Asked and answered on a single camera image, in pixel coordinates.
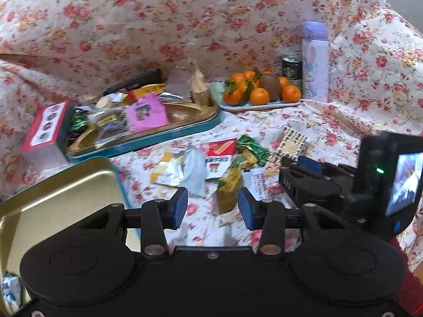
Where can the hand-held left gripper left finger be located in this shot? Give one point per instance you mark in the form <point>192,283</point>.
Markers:
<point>181,206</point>

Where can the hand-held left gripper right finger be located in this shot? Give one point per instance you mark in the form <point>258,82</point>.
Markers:
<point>245,209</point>

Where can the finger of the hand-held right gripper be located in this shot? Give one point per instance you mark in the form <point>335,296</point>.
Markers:
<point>310,188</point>
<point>310,163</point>

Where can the gold snack packet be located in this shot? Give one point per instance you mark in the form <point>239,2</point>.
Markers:
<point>228,188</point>

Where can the teal tin lid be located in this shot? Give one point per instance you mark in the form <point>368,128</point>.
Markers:
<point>66,188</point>

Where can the black and gold patterned packet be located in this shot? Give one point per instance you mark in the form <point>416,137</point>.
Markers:
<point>290,142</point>

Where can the silver snack packet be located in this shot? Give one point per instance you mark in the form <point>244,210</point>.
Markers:
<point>193,168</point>

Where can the yellow and white snack packet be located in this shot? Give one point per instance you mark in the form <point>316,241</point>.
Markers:
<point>165,168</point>

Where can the floral cloth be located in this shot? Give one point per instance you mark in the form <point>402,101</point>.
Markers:
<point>264,128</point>

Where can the green snack packet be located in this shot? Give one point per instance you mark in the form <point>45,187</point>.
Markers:
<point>254,148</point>

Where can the red and white snack packet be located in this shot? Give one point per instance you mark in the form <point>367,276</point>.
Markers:
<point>219,148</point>

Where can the teal tin box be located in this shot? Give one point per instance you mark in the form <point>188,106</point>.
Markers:
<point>148,142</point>

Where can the light blue fruit plate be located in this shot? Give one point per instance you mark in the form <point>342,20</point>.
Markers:
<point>264,104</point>

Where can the pile of mandarins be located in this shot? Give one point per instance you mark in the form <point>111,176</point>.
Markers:
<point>259,96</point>

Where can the brown kiwi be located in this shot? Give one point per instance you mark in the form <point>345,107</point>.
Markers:
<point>270,86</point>

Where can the small round pastry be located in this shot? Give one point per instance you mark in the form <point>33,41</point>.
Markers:
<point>176,116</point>

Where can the dark drink can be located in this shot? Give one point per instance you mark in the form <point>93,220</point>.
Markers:
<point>292,71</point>

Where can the purple thermos bottle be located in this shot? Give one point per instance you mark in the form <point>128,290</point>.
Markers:
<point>314,66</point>

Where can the pink snack packet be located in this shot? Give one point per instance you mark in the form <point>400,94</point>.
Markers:
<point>147,112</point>

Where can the clear packet of dark cookies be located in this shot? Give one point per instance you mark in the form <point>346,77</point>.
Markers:
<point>105,122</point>

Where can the red cloth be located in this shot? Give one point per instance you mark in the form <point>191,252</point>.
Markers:
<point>413,290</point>

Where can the yellow and red snack packet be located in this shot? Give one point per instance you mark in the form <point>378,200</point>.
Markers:
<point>145,89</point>

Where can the tan paper bag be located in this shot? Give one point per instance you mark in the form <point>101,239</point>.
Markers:
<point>200,86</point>

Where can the silver wrapped candy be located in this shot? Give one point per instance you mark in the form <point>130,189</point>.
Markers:
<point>109,100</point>

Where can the green foil candy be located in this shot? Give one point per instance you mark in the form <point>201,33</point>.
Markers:
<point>79,120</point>

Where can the black flat packet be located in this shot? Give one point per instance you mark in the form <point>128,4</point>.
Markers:
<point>132,81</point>

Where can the red-topped box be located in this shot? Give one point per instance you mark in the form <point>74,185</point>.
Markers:
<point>43,125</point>

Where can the blue and white snack packet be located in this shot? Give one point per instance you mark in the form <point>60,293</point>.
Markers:
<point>10,289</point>

